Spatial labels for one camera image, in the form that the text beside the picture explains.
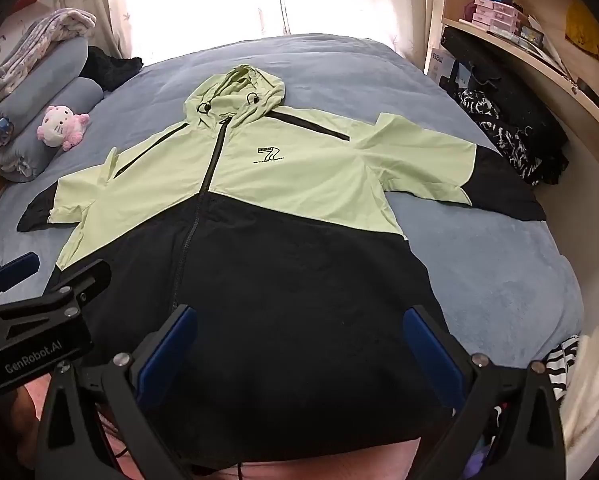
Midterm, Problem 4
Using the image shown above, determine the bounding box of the black and white patterned cloth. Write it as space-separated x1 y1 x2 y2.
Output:
454 87 546 187

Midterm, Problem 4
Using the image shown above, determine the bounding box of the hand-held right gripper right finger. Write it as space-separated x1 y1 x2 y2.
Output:
403 304 568 480

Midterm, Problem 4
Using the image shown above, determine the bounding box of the wooden shelf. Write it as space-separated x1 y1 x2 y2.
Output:
442 0 599 133

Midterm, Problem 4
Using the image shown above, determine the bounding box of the small blue-grey pillow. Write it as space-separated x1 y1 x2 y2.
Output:
0 77 104 184

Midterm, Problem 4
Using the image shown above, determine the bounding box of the white patterned curtain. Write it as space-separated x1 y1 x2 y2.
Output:
44 0 461 70

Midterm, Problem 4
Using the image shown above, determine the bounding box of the floral quilt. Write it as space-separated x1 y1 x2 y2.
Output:
0 7 98 117

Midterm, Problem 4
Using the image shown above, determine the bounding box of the yellow wall sticker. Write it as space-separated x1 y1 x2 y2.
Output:
565 2 599 62

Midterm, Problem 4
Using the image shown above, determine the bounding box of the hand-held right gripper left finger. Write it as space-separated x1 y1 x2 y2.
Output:
34 304 198 480

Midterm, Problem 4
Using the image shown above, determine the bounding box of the blue-grey bed blanket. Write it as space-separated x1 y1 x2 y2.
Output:
0 34 586 361

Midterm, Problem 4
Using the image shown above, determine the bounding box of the pile of books and papers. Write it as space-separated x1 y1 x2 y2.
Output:
518 14 581 82

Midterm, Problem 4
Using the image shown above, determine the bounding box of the white cardboard box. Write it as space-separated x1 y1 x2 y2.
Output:
426 45 473 92

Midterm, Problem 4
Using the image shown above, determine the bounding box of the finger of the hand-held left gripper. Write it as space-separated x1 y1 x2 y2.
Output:
0 258 112 319
0 252 41 312

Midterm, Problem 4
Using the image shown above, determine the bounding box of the black and white striped cloth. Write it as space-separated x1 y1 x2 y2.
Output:
543 335 581 402

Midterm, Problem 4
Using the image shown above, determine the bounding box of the pink cat plush toy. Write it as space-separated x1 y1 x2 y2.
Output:
36 104 91 153

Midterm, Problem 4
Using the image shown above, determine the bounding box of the black white patterned clothing pile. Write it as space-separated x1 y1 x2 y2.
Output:
439 27 571 187

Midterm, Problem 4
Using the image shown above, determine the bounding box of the stack of small pink boxes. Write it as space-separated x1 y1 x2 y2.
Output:
471 0 523 31

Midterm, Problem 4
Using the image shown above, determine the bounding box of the green and black hooded jacket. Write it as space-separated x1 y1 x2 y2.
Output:
17 64 547 464

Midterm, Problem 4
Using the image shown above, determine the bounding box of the small blue plush toy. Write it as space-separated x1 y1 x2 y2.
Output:
0 115 18 152

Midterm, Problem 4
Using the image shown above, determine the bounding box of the white fluffy cloth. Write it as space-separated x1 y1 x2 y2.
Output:
561 309 599 477

